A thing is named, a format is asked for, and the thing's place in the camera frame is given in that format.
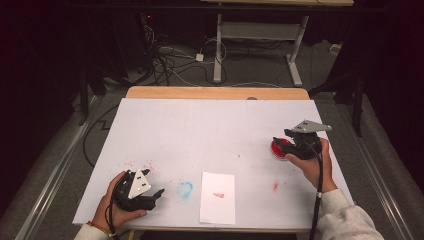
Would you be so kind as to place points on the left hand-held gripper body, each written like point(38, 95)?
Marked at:
point(138, 185)

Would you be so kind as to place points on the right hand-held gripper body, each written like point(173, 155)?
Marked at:
point(308, 126)

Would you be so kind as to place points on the round red ink pad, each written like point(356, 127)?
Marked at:
point(275, 149)

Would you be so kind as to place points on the person's right hand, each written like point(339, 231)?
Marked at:
point(313, 170)

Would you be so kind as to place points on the person's left hand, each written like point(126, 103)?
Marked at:
point(108, 213)

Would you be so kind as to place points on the grey table grommet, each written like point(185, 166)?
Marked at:
point(252, 98)

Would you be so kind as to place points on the black stand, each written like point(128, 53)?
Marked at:
point(83, 100)
point(358, 106)

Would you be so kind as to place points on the white paper sheet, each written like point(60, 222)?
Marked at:
point(217, 206)

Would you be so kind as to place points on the large white table cover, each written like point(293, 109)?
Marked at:
point(200, 133)

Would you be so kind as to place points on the beige box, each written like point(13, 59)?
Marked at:
point(335, 48)

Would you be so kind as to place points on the wooden table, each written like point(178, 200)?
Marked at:
point(200, 92)

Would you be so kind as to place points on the small white power adapter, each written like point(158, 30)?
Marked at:
point(199, 57)

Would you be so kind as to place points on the metal floor rail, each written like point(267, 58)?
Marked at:
point(50, 186)
point(383, 190)

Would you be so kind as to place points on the white metal desk frame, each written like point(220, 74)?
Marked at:
point(256, 30)

